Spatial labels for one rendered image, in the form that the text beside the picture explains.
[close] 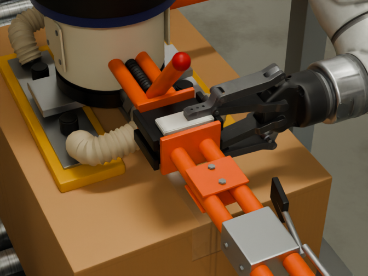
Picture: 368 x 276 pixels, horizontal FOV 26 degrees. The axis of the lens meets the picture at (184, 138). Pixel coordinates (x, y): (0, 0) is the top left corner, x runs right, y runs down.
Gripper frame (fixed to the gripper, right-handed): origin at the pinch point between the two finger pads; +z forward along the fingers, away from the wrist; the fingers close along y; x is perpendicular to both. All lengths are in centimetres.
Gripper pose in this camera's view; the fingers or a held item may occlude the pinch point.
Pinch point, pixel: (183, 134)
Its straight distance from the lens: 102.7
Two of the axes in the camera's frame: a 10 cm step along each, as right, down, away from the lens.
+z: -9.1, 2.7, -3.3
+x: -4.2, -6.0, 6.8
